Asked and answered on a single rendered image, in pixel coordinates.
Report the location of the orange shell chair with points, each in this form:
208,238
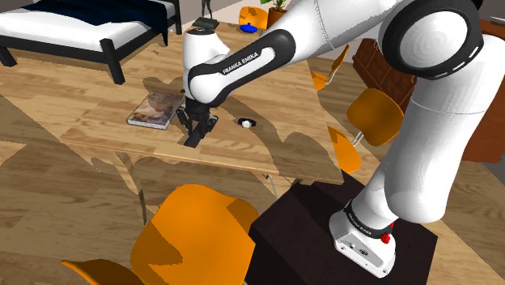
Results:
104,273
346,152
197,240
252,15
321,79
375,116

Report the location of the black bed with white mattress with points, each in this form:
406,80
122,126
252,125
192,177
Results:
59,27

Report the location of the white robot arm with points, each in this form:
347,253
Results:
434,130

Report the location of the potted plant in orange pot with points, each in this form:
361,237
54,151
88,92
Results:
275,14

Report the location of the dark robot stand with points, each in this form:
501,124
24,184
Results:
300,236

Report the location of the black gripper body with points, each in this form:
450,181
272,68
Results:
197,107

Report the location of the brown wooden dresser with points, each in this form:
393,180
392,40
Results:
378,71

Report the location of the black flat rectangular object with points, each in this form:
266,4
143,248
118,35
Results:
195,141

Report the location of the blue round dish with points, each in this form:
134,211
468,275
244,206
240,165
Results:
248,28

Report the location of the book with brown picture cover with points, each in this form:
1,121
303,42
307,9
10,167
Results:
156,110

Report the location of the dark figure statue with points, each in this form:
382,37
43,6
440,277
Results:
205,19

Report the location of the wooden table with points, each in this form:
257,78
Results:
272,102

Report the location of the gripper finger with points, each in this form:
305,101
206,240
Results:
208,123
184,119

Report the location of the black and white wristwatch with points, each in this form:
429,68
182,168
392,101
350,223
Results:
247,123

